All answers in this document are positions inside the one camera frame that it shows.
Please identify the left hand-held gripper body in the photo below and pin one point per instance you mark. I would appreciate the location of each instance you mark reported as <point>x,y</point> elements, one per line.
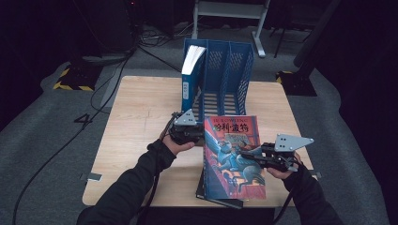
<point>184,125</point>

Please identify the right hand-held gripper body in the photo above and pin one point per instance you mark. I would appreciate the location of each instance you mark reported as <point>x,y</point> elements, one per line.
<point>286,146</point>

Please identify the red book with blue creature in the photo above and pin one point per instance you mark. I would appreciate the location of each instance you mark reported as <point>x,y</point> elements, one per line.
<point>231,175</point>

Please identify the blue book with landscape cover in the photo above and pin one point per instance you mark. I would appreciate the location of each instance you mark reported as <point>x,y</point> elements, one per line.
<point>191,78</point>

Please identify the black book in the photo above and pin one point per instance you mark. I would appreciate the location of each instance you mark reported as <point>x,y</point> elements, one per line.
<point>219,202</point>

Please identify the blue plastic file rack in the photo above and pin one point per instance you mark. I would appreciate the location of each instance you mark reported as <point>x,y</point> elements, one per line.
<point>234,78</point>

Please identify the person's left hand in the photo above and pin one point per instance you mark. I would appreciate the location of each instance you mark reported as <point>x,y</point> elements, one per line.
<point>176,146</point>

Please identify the person's right hand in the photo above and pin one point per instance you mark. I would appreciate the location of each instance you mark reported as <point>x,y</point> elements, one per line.
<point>281,173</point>

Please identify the black yellow striped stand base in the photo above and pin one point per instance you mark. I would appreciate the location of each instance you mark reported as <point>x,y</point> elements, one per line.
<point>297,84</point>
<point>75,79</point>

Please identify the person's dark clothed body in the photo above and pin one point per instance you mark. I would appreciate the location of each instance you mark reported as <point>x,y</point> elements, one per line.
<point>219,217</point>

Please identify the thin black stand leg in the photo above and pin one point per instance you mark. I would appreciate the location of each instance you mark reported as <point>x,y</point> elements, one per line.
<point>280,43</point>

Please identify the grey tape piece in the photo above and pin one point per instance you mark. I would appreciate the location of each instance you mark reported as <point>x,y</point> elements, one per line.
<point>94,176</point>

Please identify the black slanted pole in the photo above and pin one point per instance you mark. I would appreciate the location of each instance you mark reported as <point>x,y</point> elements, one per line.
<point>316,31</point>

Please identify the white metal stand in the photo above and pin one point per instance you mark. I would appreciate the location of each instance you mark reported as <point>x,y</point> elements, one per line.
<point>231,9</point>

